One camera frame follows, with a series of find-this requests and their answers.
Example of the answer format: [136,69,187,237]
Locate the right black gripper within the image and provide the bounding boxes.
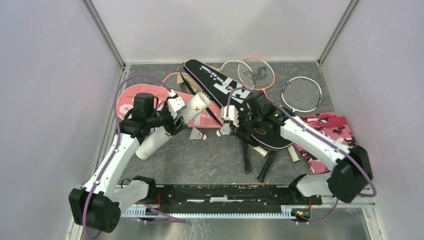
[229,112,263,139]

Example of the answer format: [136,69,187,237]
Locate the shuttlecock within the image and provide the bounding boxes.
[216,123,232,137]
[189,127,207,140]

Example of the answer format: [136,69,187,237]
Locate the white shuttlecock tube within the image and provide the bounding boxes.
[135,91,212,160]

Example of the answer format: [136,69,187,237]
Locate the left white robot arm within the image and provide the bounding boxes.
[68,91,186,233]

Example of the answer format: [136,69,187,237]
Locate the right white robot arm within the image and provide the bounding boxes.
[221,94,377,204]

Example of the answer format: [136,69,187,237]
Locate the black SPORT racket bag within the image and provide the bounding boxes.
[182,59,293,151]

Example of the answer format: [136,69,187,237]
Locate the pink SPORT racket bag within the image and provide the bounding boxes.
[116,84,221,129]

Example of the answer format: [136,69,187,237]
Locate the white racket right side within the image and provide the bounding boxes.
[281,76,323,113]

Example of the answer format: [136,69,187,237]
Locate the pink camouflage cloth bag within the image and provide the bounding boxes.
[294,111,357,175]

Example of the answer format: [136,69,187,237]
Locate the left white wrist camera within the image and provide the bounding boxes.
[166,96,186,119]

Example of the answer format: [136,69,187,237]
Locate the white racket handle left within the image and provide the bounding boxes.
[253,146,268,157]

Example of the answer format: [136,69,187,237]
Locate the white racket handle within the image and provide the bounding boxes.
[287,144,300,163]
[253,146,268,157]

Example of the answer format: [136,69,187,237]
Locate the black racket handle left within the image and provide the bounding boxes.
[241,141,252,174]

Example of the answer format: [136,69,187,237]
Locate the black racket handle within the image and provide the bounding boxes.
[241,141,252,174]
[256,150,277,183]

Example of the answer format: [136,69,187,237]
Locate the pink frame badminton racket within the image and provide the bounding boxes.
[242,56,276,98]

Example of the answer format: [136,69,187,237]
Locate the white frame badminton racket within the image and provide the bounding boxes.
[220,60,255,90]

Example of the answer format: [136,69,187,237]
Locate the black racket handle right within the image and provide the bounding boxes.
[256,150,277,183]

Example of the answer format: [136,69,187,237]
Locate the white racket handle right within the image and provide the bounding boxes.
[287,144,300,163]

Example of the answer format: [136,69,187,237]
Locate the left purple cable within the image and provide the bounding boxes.
[82,73,178,240]

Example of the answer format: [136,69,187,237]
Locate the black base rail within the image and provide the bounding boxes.
[142,184,323,214]

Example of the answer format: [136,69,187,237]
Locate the white toothed cable duct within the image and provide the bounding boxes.
[120,205,309,220]

